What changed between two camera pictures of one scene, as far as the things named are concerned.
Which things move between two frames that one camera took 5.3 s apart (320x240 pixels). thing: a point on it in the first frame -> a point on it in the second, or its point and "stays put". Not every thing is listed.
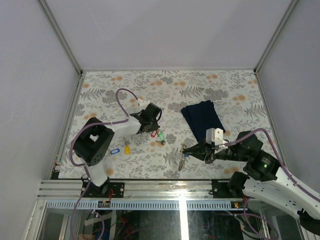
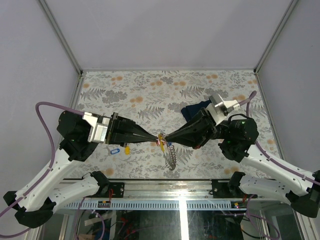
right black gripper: x=201 y=151 -> x=196 y=133
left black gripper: x=155 y=126 -> x=121 y=130
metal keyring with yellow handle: x=183 y=146 -> x=169 y=151
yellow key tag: x=127 y=150 stays put
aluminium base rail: x=72 y=189 stays put
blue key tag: x=115 y=151 stays put
